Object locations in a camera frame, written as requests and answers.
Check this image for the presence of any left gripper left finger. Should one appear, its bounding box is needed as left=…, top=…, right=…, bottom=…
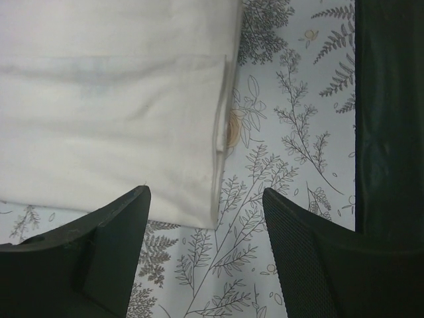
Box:
left=1, top=185, right=151, bottom=318

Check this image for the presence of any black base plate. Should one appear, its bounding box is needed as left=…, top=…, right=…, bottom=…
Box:
left=355, top=1, right=423, bottom=241

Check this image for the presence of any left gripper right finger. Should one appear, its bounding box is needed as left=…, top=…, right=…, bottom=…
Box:
left=262, top=188, right=423, bottom=317

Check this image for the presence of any white t shirt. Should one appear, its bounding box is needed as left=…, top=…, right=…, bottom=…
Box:
left=1, top=1, right=242, bottom=229

